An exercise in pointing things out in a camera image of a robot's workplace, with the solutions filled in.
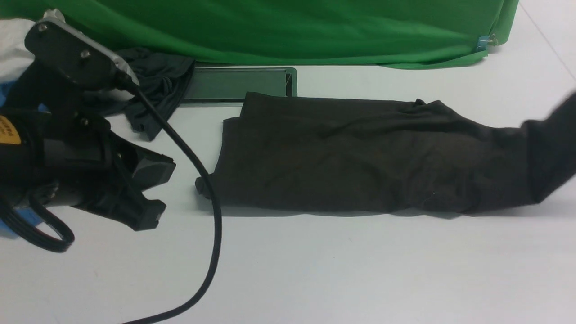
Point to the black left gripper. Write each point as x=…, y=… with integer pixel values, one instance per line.
x=54, y=152

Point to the dark gray long-sleeve top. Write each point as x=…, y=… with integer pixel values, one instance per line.
x=343, y=155

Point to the dark teal crumpled garment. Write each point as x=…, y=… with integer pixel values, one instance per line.
x=164, y=79

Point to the white crumpled garment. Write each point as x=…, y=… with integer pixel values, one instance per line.
x=14, y=57

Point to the green backdrop cloth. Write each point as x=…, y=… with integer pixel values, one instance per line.
x=404, y=34

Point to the blue binder clip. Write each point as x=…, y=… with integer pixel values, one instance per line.
x=486, y=41

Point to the gray recessed cable tray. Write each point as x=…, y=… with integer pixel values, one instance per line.
x=229, y=85

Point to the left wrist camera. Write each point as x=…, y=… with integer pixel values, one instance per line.
x=80, y=59

